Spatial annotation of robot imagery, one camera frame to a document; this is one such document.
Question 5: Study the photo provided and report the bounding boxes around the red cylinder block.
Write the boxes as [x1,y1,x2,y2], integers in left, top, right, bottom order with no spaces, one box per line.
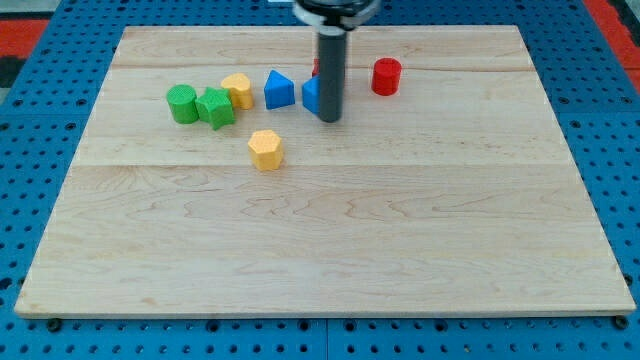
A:
[371,57,402,96]

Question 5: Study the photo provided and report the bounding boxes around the yellow hexagon block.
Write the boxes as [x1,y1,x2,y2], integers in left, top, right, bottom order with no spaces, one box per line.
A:
[248,129,284,171]

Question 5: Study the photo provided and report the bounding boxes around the blue cube block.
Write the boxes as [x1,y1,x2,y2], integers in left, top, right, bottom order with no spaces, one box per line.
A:
[302,75,320,115]

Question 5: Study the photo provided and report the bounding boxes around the light wooden board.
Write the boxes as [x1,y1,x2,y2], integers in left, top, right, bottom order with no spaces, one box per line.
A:
[15,25,636,319]

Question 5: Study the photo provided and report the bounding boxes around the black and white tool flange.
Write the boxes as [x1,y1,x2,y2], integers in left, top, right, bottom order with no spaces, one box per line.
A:
[293,0,381,30]

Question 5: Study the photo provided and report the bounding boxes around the green cylinder block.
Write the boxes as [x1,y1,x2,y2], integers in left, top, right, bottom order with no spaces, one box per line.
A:
[166,84,199,124]

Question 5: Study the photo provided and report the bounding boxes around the blue triangle block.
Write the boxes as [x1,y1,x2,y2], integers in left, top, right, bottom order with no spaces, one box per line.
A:
[263,70,295,110]

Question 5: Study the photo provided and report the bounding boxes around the green star block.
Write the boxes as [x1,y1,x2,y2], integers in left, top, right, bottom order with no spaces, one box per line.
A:
[195,87,235,131]

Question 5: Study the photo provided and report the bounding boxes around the red star block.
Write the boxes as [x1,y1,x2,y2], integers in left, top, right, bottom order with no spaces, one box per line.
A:
[311,58,320,77]

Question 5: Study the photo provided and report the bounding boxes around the yellow heart block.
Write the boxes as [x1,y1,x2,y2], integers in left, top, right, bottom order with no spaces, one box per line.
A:
[220,73,254,110]

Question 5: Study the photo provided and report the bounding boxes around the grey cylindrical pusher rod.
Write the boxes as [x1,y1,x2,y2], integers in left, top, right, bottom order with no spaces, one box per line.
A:
[318,28,347,123]

